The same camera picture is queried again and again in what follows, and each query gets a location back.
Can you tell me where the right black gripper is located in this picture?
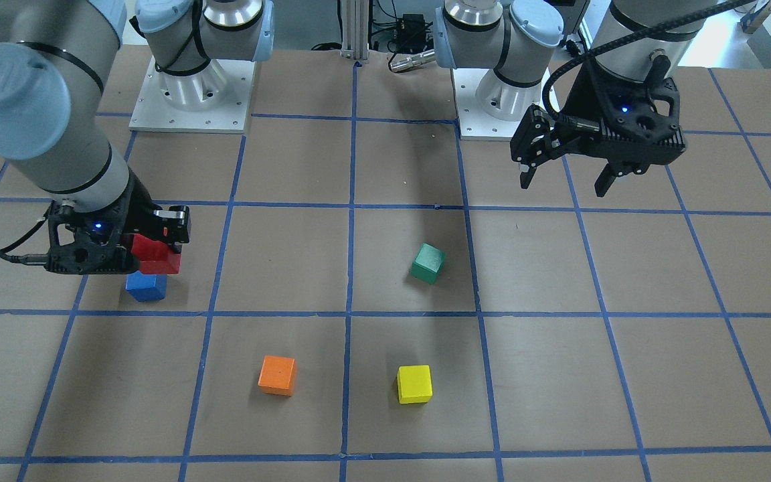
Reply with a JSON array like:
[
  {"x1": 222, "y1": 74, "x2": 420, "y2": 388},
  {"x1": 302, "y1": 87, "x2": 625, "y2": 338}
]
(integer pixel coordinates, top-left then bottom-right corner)
[{"x1": 44, "y1": 173, "x2": 191, "y2": 274}]

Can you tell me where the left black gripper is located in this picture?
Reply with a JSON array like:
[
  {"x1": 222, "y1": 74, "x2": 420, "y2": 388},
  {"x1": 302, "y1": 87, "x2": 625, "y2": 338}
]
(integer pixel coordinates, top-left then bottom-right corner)
[{"x1": 510, "y1": 57, "x2": 671, "y2": 197}]

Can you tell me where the red wooden block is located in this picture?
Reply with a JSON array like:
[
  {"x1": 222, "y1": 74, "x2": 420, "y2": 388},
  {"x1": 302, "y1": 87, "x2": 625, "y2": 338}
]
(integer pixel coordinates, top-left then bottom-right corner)
[{"x1": 131, "y1": 234, "x2": 183, "y2": 274}]

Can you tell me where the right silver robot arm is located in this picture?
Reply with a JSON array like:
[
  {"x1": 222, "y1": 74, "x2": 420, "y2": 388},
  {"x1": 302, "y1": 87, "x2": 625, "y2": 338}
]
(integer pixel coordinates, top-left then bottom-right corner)
[{"x1": 0, "y1": 1, "x2": 274, "y2": 275}]

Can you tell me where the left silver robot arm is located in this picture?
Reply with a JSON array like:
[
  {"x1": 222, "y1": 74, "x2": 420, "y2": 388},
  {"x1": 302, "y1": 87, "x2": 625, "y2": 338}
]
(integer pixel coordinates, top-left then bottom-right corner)
[{"x1": 434, "y1": 1, "x2": 718, "y2": 196}]

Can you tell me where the blue wooden block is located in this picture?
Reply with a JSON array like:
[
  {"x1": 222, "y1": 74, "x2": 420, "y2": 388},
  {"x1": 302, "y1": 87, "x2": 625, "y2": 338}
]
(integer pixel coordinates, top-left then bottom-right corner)
[{"x1": 124, "y1": 271, "x2": 168, "y2": 303}]

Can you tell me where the green wooden block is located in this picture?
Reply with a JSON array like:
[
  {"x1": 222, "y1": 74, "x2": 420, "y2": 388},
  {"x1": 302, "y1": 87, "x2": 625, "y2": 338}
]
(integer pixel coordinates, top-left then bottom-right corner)
[{"x1": 409, "y1": 243, "x2": 446, "y2": 285}]

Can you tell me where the orange wooden block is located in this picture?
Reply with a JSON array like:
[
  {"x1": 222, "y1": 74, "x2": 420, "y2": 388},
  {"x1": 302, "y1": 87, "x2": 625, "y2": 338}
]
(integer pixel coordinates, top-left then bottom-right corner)
[{"x1": 257, "y1": 355, "x2": 297, "y2": 396}]

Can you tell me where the yellow wooden block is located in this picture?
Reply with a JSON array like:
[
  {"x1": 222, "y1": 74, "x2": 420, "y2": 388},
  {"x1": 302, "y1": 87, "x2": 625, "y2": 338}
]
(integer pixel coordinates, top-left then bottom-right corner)
[{"x1": 397, "y1": 364, "x2": 432, "y2": 404}]

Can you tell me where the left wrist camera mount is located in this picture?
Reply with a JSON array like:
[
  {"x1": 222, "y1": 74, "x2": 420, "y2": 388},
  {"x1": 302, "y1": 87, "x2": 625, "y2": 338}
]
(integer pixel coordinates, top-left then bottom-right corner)
[{"x1": 597, "y1": 74, "x2": 687, "y2": 173}]

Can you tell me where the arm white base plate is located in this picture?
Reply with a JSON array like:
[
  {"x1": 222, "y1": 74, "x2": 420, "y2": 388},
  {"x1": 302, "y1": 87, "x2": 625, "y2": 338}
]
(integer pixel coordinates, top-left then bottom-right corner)
[
  {"x1": 129, "y1": 59, "x2": 260, "y2": 135},
  {"x1": 452, "y1": 68, "x2": 549, "y2": 141}
]

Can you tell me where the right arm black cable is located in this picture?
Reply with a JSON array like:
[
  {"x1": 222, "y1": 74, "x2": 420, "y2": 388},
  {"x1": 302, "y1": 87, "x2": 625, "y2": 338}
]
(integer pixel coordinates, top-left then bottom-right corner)
[{"x1": 0, "y1": 214, "x2": 58, "y2": 268}]

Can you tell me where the aluminium frame post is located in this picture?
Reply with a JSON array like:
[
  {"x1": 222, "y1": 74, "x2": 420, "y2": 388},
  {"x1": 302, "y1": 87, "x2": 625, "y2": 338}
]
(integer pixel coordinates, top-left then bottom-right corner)
[{"x1": 337, "y1": 0, "x2": 372, "y2": 64}]

